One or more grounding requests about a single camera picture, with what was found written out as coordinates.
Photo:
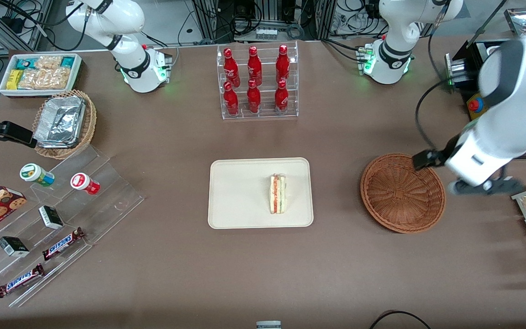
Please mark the red cola bottle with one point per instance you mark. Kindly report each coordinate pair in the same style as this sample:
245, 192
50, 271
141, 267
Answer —
230, 67
231, 100
254, 66
282, 65
253, 98
281, 98

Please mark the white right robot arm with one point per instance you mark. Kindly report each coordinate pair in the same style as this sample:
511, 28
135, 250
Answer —
139, 68

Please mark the brown Snickers bar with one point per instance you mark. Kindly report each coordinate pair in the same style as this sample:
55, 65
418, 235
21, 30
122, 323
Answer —
63, 243
20, 280

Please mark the clear acrylic stepped shelf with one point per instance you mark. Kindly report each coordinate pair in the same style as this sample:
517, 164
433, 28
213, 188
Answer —
107, 192

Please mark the light tan wicker basket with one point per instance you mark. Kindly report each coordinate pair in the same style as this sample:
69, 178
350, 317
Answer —
88, 130

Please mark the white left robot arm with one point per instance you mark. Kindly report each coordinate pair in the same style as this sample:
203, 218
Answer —
518, 91

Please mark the teal snack packet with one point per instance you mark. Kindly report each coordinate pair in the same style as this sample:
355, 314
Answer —
67, 61
24, 63

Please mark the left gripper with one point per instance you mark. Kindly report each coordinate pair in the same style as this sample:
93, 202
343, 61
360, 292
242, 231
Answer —
444, 151

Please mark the silver foil container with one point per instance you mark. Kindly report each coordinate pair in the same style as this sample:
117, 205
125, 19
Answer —
60, 121

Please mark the shiny silver metal tray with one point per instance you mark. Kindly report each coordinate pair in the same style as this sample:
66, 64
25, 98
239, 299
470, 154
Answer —
518, 18

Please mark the yellow snack packet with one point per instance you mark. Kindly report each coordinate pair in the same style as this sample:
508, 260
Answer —
14, 79

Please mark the white rectangular snack bin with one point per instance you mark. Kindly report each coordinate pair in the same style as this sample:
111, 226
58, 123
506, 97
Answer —
76, 73

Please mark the triangular sandwich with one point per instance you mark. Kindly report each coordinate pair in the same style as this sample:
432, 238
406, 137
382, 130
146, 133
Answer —
278, 193

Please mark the small clear cracker bag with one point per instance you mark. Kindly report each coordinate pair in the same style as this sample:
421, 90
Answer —
48, 61

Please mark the small grey device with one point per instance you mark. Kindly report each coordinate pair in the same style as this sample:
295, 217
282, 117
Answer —
268, 325

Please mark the white power strip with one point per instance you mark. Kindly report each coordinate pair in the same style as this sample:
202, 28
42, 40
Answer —
266, 33

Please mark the red lid snack cup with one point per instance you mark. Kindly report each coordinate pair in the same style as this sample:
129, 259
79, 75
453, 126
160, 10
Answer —
85, 183

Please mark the small black box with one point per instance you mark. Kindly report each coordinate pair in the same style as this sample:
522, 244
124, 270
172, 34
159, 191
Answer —
13, 246
50, 217

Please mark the brown round wicker basket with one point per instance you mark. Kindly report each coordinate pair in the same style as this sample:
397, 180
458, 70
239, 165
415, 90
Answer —
402, 194

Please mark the clear acrylic bottle rack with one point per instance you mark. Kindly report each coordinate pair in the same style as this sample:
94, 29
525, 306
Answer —
290, 114

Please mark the large clear cracker bag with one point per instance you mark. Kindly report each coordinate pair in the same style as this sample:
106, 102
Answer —
46, 79

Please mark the green lid snack cup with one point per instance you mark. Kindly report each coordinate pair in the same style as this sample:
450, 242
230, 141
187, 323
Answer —
36, 174

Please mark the red emergency stop button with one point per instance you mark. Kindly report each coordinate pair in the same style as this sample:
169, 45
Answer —
474, 105

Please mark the beige rectangular tray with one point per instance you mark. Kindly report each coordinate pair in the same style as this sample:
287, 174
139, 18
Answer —
235, 193

